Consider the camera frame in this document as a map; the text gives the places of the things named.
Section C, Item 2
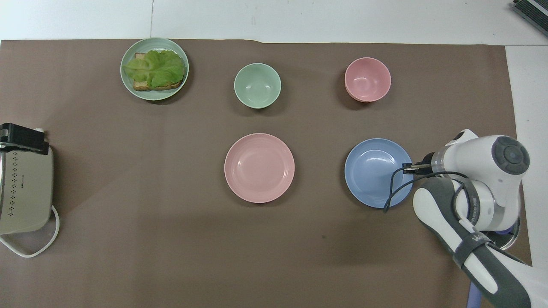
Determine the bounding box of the toast slice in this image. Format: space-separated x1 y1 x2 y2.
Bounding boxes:
133 53 185 91

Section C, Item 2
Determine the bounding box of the white power cable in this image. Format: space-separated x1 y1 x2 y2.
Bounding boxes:
0 204 60 258

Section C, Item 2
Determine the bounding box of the green plate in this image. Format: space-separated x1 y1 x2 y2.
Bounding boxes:
120 38 190 101

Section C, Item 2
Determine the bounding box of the pink bowl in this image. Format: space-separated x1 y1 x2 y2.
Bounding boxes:
344 57 392 103

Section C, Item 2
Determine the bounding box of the blue plate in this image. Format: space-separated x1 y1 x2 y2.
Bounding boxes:
344 138 414 209

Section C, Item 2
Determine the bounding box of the green lettuce leaf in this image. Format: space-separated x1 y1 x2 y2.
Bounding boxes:
123 50 185 88

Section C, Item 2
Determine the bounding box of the black cable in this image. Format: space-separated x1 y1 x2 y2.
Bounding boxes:
382 163 471 213

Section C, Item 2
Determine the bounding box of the green bowl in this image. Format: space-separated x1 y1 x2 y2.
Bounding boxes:
234 63 282 109

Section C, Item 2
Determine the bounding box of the dark ribbed object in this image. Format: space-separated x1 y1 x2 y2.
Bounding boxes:
512 0 548 25

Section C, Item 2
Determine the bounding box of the pink plate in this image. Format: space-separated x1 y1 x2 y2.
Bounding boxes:
224 133 295 204

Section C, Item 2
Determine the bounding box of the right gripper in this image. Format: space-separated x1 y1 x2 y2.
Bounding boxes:
414 157 435 176

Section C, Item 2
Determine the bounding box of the beige toaster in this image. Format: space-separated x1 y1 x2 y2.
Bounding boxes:
0 123 54 235

